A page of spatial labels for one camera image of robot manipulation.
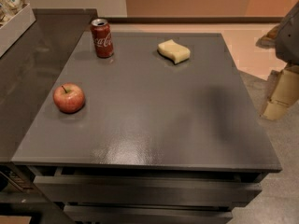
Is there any red cola can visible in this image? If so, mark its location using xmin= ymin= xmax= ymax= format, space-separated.
xmin=91 ymin=18 xmax=114 ymax=58

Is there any grey drawer cabinet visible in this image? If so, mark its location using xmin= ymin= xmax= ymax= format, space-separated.
xmin=13 ymin=33 xmax=281 ymax=224

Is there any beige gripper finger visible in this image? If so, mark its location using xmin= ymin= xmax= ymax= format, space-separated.
xmin=261 ymin=63 xmax=299 ymax=120
xmin=257 ymin=25 xmax=279 ymax=48

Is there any snack bag in box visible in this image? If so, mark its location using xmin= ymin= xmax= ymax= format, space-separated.
xmin=0 ymin=0 xmax=25 ymax=26

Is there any white cardboard box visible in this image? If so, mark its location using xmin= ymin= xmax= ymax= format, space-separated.
xmin=0 ymin=4 xmax=36 ymax=57

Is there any yellow sponge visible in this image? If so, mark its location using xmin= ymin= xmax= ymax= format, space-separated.
xmin=158 ymin=39 xmax=191 ymax=64

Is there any red apple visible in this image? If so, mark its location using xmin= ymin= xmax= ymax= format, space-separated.
xmin=52 ymin=83 xmax=85 ymax=113

